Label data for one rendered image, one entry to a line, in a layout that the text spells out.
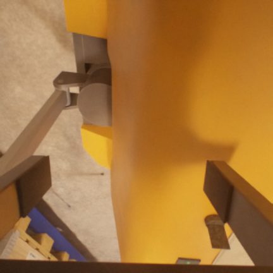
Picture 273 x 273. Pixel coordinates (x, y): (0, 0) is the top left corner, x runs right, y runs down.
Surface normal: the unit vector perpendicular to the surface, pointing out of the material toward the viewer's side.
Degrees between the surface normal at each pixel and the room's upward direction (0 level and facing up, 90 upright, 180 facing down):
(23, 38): 0
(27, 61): 0
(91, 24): 22
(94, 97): 0
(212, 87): 14
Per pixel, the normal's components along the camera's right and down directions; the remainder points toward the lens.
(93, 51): -0.06, 0.63
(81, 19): -0.42, 0.55
